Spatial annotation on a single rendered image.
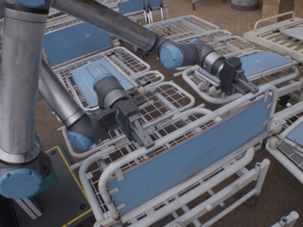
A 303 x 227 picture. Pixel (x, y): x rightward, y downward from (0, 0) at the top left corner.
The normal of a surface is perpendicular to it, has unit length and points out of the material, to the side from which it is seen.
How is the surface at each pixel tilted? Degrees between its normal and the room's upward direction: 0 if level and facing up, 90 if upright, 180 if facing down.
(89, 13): 99
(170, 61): 77
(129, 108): 10
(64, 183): 0
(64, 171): 0
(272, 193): 0
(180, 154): 90
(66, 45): 90
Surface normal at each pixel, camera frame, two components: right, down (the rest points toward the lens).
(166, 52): -0.81, 0.26
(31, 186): 0.49, 0.55
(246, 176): -0.13, -0.78
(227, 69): -0.86, 0.40
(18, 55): 0.33, 0.47
